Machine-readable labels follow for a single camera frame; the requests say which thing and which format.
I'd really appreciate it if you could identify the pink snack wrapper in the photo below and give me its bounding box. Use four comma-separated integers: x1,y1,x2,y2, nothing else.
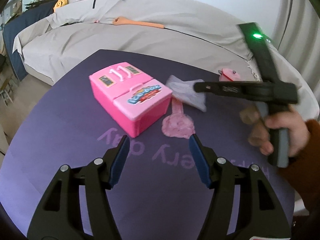
162,99,196,140

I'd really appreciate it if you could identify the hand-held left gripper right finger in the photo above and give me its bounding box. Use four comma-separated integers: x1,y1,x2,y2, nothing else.
189,134,292,240

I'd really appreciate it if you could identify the wooden stool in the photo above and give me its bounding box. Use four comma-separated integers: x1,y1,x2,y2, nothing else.
0,79,14,105

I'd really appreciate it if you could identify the pink toy pot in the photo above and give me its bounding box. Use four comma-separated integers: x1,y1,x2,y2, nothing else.
218,67,241,82

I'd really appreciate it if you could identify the orange back scratcher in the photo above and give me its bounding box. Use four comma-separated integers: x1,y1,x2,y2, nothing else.
112,16,165,29

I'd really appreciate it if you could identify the clear grey wrapper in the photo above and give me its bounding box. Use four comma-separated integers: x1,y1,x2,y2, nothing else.
165,74,208,112

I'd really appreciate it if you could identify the person's right hand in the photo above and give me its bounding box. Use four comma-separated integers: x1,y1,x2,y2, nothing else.
239,106,311,157

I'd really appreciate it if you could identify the purple tablecloth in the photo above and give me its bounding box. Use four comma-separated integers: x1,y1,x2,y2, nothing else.
0,49,304,240

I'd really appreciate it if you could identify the white curtain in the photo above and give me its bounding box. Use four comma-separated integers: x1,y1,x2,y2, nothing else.
277,0,320,85

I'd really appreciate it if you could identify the pink toy fridge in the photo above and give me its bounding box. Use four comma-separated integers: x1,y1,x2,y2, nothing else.
89,62,173,138

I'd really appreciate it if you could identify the grey covered sofa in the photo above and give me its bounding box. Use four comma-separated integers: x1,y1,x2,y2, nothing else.
12,0,320,120

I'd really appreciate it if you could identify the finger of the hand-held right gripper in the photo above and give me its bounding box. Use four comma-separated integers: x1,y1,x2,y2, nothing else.
194,81,251,98

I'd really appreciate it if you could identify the dark blue cloth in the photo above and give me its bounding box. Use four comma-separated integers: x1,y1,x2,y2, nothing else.
2,0,59,80

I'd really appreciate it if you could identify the person's right forearm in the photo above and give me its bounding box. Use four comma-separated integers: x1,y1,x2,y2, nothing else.
279,119,320,213

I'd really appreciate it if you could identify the yellow plush toy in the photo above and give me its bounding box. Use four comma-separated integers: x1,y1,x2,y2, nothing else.
53,0,68,13

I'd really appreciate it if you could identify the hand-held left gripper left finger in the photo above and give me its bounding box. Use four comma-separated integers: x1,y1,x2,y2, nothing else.
27,135,130,240

